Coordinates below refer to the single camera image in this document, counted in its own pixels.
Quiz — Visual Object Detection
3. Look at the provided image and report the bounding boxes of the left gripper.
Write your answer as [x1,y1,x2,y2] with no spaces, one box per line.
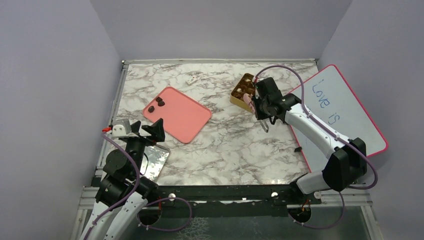
[126,117,165,178]

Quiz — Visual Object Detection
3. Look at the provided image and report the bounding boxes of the pink silicone tongs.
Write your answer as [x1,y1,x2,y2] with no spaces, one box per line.
[242,93,269,133]

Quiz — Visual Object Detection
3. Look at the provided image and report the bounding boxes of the small white card box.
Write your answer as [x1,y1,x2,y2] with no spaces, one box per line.
[185,76,202,86]

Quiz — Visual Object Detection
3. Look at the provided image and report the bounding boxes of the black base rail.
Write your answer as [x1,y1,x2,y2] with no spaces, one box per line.
[137,184,321,224]

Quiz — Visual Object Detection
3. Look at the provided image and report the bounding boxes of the pink framed whiteboard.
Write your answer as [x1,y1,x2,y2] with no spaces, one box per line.
[304,64,389,157]

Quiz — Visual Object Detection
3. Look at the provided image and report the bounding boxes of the dark oval chocolate left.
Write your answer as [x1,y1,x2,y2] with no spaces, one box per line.
[147,106,155,113]

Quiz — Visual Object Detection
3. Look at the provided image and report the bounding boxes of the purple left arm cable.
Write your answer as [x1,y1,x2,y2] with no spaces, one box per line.
[82,131,141,240]

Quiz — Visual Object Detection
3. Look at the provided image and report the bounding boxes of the gold chocolate tin box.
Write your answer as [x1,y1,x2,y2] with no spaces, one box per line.
[229,73,256,113]

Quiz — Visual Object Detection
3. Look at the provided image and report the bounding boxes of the pink plastic tray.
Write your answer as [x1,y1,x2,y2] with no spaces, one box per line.
[142,86,212,144]

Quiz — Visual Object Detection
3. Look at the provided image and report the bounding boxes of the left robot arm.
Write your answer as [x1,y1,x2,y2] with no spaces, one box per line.
[80,119,165,240]

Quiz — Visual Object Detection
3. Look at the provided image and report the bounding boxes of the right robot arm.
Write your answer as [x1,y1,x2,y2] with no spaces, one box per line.
[142,80,358,204]

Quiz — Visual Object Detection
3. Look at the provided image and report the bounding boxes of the silver tin lid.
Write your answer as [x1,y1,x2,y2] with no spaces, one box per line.
[138,145,171,182]

